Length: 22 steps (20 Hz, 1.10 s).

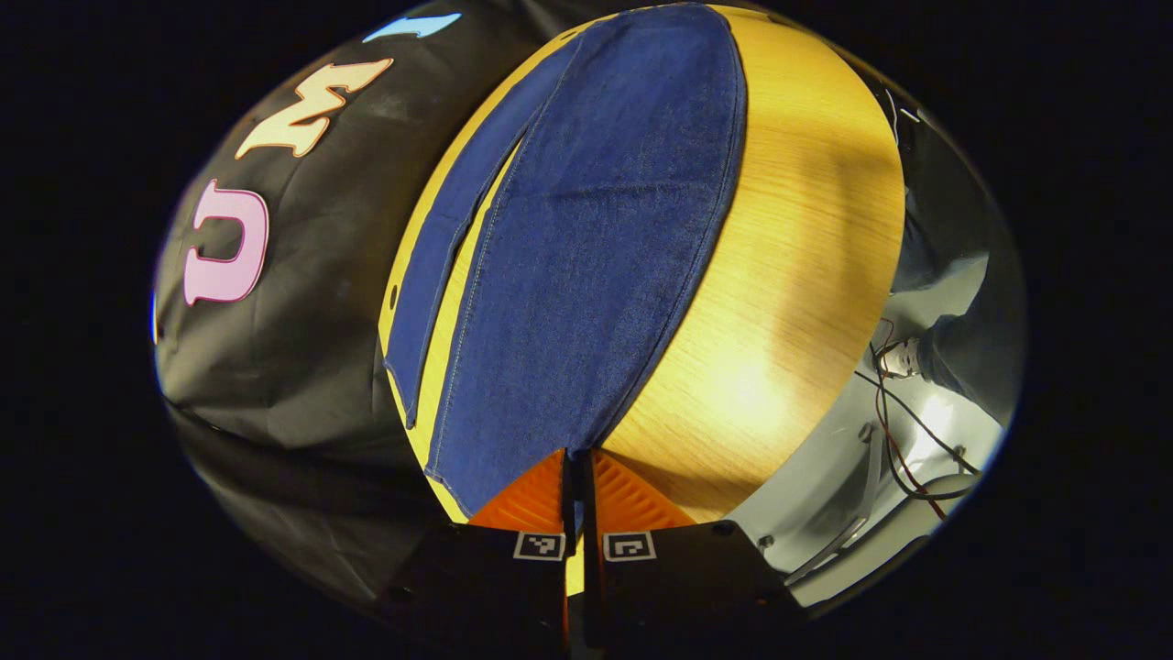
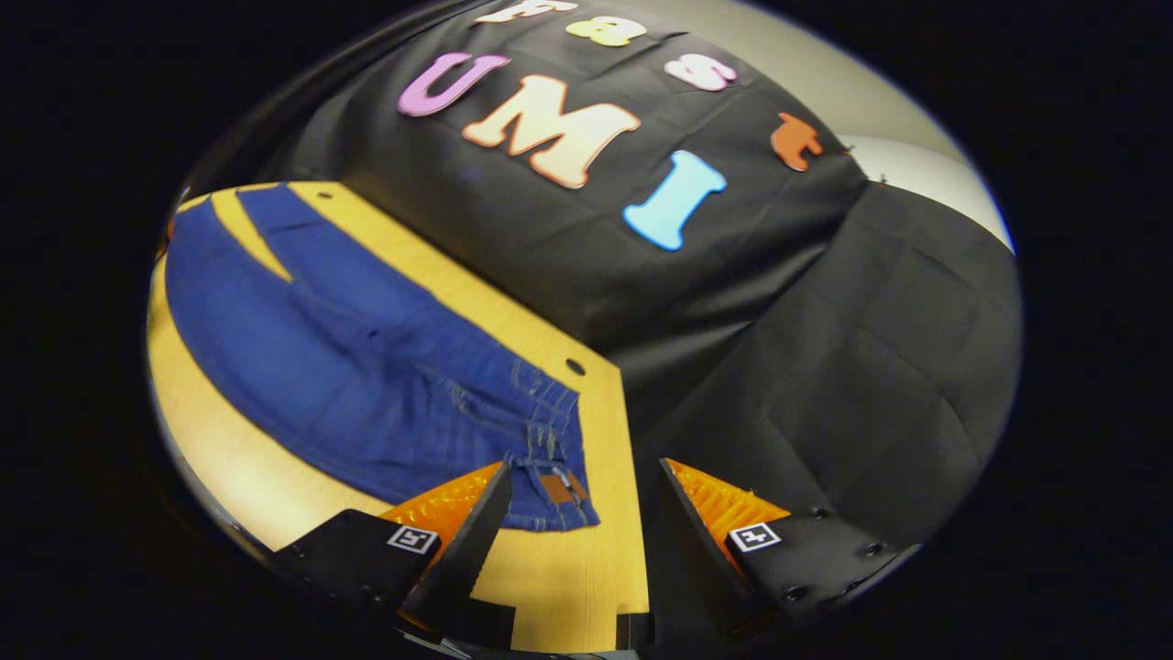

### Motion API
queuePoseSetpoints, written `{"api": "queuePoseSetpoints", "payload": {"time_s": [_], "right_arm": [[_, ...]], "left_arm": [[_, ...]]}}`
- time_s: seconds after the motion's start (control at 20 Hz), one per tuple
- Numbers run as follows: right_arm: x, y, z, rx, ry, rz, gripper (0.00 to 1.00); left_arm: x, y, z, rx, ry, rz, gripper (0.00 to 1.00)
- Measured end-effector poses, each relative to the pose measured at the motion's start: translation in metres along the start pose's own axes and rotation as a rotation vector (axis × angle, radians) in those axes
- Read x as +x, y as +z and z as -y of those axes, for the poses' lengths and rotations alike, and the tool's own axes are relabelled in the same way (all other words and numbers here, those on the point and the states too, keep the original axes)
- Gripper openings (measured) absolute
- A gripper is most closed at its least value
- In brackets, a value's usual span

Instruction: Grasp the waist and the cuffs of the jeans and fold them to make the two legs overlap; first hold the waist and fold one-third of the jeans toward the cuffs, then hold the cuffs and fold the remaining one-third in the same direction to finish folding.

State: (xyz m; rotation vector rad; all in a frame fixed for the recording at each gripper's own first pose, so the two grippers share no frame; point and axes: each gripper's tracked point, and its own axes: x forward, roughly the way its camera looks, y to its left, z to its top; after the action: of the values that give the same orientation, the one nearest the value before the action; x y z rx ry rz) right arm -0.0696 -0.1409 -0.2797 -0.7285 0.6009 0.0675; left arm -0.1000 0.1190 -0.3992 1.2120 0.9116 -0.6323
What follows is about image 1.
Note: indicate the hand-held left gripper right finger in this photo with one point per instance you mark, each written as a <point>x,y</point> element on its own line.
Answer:
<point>678,577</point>

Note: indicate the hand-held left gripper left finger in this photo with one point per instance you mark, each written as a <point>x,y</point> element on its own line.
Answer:
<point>495,577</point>

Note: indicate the blue denim jeans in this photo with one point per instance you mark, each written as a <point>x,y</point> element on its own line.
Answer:
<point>596,229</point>

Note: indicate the black backdrop cloth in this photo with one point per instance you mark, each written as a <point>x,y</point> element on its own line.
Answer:
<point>321,348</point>

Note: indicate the person's white shoe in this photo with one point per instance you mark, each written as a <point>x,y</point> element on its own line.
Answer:
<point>900,357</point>

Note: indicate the person's trouser leg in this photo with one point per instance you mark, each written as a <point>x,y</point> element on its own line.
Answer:
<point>981,348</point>

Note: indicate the grey metal table frame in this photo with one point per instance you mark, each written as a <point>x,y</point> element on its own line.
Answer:
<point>857,513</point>

